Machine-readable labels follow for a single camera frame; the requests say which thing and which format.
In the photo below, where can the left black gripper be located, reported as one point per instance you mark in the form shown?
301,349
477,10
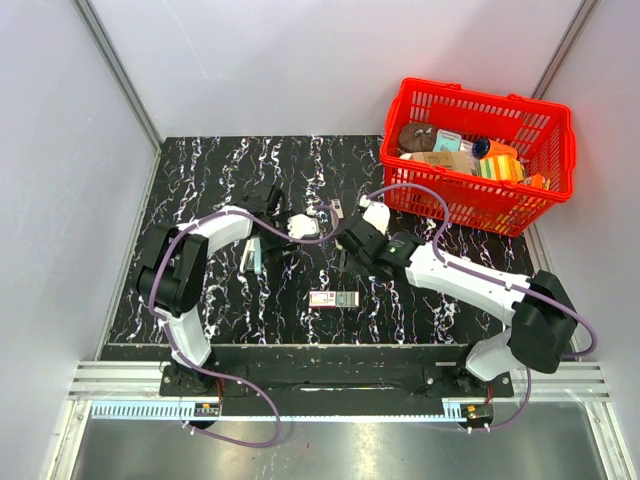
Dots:
275,249

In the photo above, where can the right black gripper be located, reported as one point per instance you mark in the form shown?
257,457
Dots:
346,261

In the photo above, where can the staple box with staples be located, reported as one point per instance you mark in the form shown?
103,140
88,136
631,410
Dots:
334,299

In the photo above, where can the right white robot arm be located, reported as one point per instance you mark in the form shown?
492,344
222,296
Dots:
533,309

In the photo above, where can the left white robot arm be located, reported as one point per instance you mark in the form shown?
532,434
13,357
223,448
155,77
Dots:
172,268

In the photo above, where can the brown round object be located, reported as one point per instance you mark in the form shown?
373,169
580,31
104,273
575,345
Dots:
417,137

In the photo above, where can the cardboard box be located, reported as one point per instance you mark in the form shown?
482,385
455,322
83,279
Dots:
459,161

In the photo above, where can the teal small box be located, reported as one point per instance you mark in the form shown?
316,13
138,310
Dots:
447,141

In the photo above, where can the orange bottle blue cap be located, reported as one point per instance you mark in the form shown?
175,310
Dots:
485,147

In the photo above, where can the yellow green sponge pack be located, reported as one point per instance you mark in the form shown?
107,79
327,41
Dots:
501,168

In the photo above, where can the red plastic basket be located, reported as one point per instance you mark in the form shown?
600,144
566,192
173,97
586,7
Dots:
542,133

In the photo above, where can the orange small package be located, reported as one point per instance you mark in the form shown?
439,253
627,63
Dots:
536,181

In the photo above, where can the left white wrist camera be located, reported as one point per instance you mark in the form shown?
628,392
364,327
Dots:
303,227

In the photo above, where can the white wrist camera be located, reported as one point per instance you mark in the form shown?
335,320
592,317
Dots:
303,227
375,213

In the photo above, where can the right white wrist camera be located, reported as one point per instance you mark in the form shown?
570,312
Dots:
375,213

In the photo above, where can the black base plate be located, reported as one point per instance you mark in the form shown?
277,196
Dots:
336,381

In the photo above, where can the aluminium rail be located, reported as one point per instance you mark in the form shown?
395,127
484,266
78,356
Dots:
131,390

